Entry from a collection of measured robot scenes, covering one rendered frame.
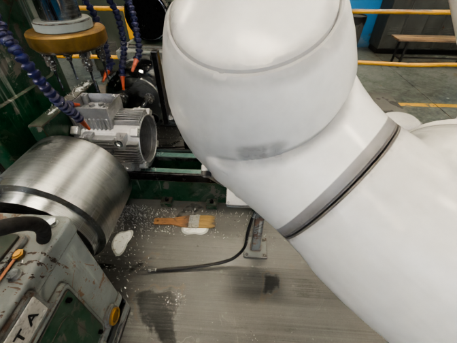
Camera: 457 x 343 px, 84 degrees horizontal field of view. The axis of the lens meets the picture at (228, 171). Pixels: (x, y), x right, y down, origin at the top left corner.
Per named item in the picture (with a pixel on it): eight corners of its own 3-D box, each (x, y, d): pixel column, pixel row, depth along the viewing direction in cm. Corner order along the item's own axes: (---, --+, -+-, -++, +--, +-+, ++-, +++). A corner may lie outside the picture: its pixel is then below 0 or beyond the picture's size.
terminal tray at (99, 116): (74, 130, 76) (64, 108, 71) (90, 113, 84) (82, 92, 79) (113, 131, 75) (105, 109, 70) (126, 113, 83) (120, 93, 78)
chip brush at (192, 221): (152, 228, 82) (151, 226, 81) (156, 216, 86) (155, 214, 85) (215, 229, 82) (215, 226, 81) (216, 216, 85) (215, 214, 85)
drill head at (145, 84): (107, 139, 100) (83, 76, 83) (141, 95, 130) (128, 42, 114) (169, 142, 98) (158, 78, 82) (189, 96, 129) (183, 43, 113)
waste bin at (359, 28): (352, 47, 509) (363, 13, 470) (358, 54, 480) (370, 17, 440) (333, 47, 511) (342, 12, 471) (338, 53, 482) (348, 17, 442)
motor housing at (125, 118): (86, 177, 83) (60, 126, 70) (110, 143, 97) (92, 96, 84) (146, 180, 82) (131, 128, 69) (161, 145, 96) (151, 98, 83)
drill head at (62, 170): (-35, 329, 50) (-165, 265, 33) (66, 194, 77) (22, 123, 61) (88, 338, 49) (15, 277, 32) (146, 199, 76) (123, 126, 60)
